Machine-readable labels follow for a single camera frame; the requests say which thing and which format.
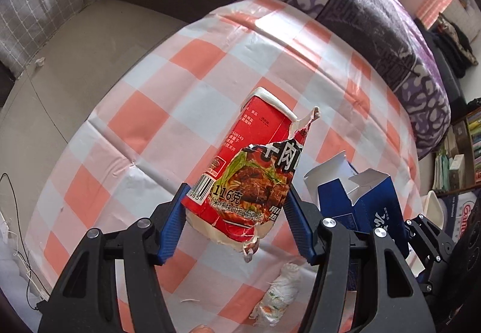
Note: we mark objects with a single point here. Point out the orange white checked tablecloth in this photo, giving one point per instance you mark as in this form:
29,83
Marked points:
210,66

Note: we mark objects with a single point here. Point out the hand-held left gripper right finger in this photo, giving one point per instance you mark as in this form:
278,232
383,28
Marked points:
297,228

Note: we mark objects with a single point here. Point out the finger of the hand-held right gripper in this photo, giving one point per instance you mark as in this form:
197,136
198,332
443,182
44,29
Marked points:
432,246

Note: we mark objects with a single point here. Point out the blue and white carton box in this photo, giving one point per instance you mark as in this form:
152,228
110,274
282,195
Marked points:
370,205

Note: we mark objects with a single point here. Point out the pile of dark clothes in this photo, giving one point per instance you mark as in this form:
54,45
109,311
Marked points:
449,43

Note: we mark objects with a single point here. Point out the white box with red print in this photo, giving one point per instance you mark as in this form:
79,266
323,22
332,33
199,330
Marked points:
462,214

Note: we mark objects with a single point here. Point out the wooden bookshelf with books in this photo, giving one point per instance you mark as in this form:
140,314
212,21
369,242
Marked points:
464,145

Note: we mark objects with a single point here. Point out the crumpled white wrapper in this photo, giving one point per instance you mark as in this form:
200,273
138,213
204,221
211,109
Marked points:
280,291

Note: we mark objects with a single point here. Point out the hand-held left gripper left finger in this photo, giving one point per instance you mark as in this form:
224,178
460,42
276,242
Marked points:
173,224

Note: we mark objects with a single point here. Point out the pink checked cloth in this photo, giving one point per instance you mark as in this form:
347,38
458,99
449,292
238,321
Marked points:
436,6

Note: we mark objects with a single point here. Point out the torn red noodle cup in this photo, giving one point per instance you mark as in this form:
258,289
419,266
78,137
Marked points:
248,171

